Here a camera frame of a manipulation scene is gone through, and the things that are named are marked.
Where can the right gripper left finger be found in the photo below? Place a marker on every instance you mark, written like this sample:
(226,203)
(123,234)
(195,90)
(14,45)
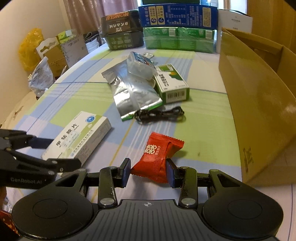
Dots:
(110,178)

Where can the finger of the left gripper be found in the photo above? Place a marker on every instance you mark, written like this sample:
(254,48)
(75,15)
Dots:
(17,164)
(15,139)

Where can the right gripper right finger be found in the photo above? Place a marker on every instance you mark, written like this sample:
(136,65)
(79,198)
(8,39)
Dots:
(184,178)

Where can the red candy wrapper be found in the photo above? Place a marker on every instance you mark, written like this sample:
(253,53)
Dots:
(152,164)

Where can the silver foil pouch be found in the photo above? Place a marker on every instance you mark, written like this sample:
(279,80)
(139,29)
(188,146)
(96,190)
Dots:
(130,92)

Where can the clear plastic rack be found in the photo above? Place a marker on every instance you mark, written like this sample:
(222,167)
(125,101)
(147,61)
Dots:
(140,66)

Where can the person's left hand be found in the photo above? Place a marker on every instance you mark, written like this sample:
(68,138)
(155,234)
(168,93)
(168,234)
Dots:
(3,194)

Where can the white printed plastic bag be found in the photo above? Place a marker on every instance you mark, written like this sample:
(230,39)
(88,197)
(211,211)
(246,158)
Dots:
(42,78)

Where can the yellow plastic bag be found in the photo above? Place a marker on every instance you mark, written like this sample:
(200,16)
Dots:
(27,53)

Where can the brown hanger cardboard box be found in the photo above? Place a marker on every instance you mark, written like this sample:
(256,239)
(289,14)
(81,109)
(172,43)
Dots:
(51,49)

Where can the grey printed cardboard sheet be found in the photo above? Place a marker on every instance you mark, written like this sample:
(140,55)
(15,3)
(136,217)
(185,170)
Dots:
(74,50)

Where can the large cardboard box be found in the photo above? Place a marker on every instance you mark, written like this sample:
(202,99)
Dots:
(259,77)

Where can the green shrink-wrapped box pack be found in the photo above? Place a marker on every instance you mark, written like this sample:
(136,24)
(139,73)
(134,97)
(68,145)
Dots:
(180,38)

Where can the pink curtain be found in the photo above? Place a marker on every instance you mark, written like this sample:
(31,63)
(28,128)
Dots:
(85,16)

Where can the dark green Mongniu carton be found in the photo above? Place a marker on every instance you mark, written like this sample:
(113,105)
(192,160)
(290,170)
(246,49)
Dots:
(122,30)

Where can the blue milk carton box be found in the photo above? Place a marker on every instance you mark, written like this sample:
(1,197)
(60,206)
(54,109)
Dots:
(179,15)

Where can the dark green top box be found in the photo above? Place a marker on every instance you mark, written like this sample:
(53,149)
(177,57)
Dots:
(170,2)

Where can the mustard yellow curtain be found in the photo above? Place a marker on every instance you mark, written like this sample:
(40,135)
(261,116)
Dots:
(274,20)

